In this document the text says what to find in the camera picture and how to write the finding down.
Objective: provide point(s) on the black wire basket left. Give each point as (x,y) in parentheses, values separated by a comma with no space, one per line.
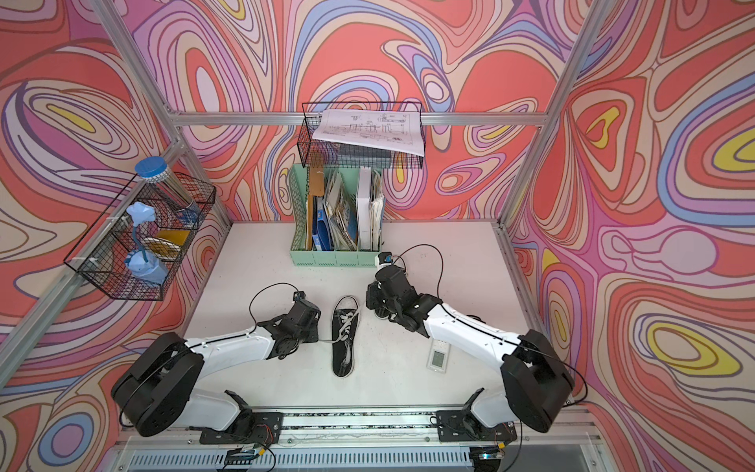
(99,256)

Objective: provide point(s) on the black wire basket back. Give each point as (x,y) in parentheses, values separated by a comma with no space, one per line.
(331,155)

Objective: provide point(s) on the black sneaker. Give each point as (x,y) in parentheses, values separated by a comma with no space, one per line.
(344,325)

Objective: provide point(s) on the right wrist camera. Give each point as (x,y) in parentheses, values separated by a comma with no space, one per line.
(384,258)

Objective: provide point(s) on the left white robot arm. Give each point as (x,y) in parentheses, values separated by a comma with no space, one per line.
(159,390)

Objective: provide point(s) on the white remote control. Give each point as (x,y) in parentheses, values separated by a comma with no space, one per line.
(438,356)

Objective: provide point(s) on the white book in organizer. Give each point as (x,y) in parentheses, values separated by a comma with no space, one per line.
(363,205)

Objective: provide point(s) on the white printed paper sheet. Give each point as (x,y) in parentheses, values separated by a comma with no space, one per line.
(399,131)

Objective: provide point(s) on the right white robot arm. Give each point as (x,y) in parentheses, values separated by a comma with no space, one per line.
(536,384)

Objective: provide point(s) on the green perforated file organizer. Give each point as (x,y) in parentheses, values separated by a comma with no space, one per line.
(298,182)

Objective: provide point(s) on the black wire basket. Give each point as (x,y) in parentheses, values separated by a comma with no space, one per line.
(99,256)
(331,155)

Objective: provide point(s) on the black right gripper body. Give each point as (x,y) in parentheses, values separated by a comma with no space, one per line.
(377,300)

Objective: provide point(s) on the blue lidded jar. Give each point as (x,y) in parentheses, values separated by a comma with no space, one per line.
(155,171)

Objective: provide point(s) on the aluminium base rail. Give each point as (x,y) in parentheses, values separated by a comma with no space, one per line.
(426,438)

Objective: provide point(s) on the yellow tin in basket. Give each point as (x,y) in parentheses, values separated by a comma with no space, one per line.
(167,244)

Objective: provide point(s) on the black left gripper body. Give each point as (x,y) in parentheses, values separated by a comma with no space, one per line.
(312,334)

